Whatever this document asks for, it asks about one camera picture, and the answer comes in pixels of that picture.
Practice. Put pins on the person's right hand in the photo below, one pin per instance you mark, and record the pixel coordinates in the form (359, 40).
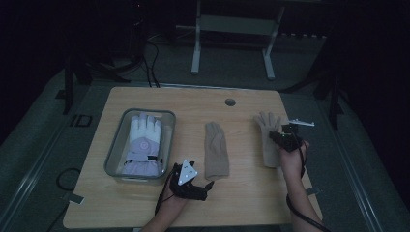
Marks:
(291, 161)

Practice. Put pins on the black stand with legs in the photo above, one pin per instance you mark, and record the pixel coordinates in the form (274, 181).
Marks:
(332, 93)
(83, 69)

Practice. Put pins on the clear plastic bin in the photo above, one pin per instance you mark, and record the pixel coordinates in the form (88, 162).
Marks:
(117, 151)

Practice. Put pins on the beige knit glove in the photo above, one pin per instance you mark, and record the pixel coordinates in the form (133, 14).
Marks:
(216, 151)
(267, 145)

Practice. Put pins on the person's left hand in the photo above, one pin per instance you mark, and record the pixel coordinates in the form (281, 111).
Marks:
(172, 201)

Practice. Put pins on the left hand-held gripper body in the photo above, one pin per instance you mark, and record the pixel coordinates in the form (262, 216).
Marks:
(187, 180)

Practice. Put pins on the white metal stand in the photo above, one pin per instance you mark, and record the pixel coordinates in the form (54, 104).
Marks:
(237, 24)

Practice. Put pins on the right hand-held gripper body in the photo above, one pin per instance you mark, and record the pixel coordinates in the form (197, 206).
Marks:
(290, 138)

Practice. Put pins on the grey table grommet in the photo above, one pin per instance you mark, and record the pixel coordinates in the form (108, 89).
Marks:
(230, 102)

